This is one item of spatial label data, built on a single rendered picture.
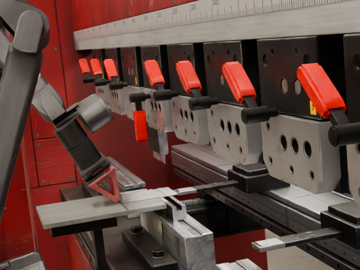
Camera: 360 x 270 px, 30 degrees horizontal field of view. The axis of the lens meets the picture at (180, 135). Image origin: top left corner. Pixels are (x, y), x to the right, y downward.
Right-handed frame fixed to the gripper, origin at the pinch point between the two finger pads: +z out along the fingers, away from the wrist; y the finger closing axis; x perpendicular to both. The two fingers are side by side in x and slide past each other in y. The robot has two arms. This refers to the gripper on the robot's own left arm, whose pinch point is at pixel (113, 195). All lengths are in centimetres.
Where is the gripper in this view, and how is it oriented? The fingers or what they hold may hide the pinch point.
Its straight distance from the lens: 152.7
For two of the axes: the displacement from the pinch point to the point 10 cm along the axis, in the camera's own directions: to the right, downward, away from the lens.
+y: -2.8, -1.1, 9.5
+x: -8.0, 5.7, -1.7
